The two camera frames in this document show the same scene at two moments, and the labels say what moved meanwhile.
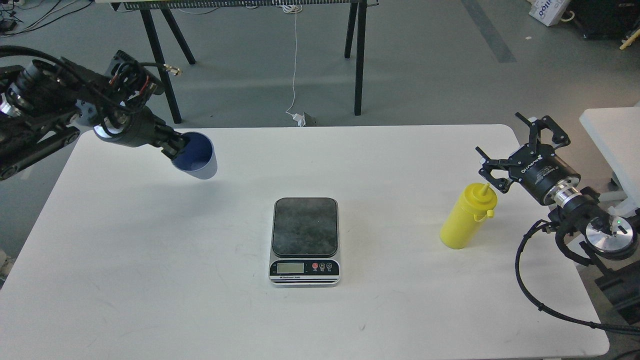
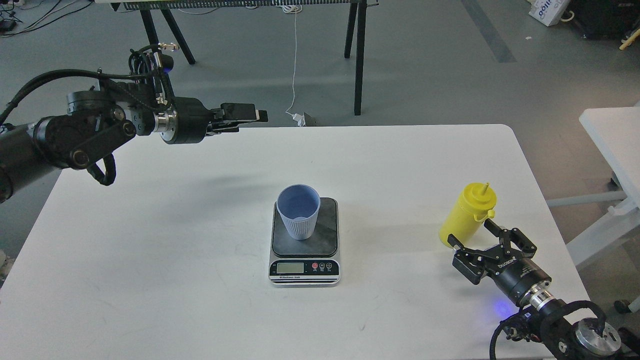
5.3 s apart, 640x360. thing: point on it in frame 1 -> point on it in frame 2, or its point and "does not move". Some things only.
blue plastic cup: x=198 y=158 -> x=298 y=204
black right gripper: x=544 y=176 -> x=518 y=278
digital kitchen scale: x=305 y=246 does not move
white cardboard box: x=548 y=12 does not move
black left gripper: x=133 y=127 -> x=188 y=121
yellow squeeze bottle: x=475 y=204 does not move
